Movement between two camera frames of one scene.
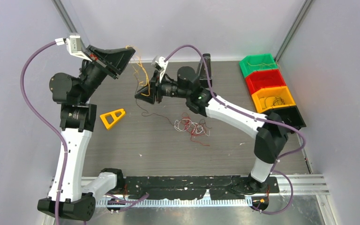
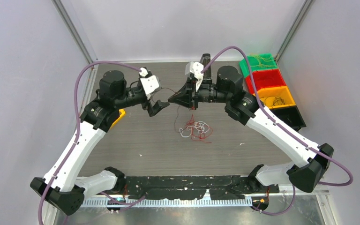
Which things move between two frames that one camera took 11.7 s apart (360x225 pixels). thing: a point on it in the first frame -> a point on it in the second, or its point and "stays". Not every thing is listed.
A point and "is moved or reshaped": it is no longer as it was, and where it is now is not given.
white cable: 189,125 is moved or reshaped
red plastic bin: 258,80 stays
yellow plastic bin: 274,97 stays
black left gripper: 116,60 -> 158,106
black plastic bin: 290,116 stays
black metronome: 202,73 stays
